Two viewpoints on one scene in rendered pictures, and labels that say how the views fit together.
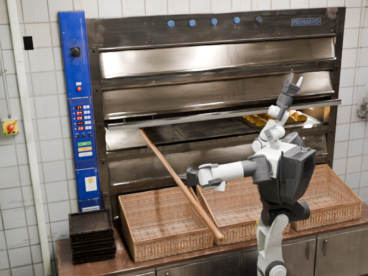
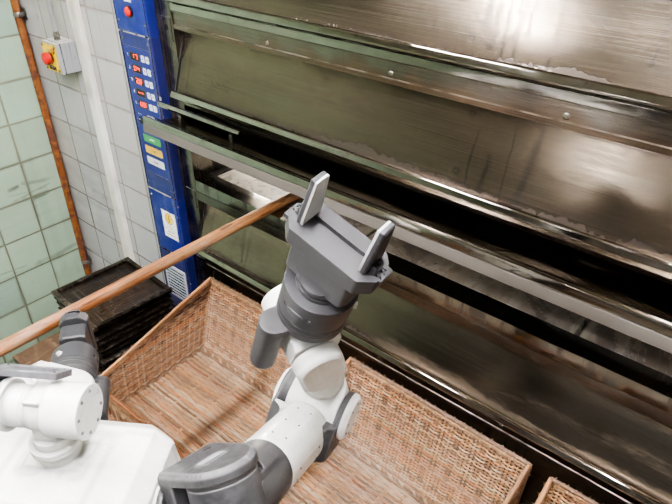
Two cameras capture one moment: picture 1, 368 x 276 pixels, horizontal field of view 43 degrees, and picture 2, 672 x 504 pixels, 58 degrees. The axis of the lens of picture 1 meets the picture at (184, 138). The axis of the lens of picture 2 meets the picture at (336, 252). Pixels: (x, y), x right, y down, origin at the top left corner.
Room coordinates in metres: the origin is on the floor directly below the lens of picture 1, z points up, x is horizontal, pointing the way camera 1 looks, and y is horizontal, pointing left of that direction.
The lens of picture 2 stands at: (2.53, -1.13, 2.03)
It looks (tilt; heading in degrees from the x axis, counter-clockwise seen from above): 33 degrees down; 58
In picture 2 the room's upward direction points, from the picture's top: straight up
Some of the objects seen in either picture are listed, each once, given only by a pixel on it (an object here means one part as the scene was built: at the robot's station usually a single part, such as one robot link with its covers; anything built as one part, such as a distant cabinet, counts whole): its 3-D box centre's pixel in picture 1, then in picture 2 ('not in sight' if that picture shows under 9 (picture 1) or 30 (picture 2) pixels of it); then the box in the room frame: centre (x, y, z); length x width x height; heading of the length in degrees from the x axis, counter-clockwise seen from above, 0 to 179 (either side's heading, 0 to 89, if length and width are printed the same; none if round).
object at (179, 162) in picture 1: (225, 157); (438, 344); (3.35, -0.31, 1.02); 1.79 x 0.11 x 0.19; 107
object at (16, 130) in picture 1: (10, 126); (60, 55); (2.86, 1.11, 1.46); 0.10 x 0.07 x 0.10; 107
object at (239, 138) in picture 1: (224, 139); (449, 294); (3.37, -0.31, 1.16); 1.80 x 0.06 x 0.04; 107
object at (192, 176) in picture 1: (197, 178); (75, 352); (2.58, -0.07, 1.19); 0.12 x 0.10 x 0.13; 72
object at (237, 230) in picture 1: (241, 207); (374, 498); (3.10, -0.41, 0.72); 0.56 x 0.49 x 0.28; 106
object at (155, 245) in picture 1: (164, 220); (215, 383); (2.93, 0.15, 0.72); 0.56 x 0.49 x 0.28; 108
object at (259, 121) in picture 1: (267, 111); not in sight; (3.94, -0.74, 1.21); 0.61 x 0.48 x 0.06; 17
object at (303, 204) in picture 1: (285, 209); not in sight; (2.52, -0.60, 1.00); 0.28 x 0.13 x 0.18; 107
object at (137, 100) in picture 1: (225, 91); (462, 148); (3.35, -0.31, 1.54); 1.79 x 0.11 x 0.19; 107
